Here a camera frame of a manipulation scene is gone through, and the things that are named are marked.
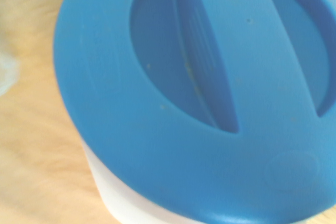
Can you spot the white pitcher with blue lid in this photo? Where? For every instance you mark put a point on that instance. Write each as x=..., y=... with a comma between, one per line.
x=157, y=155

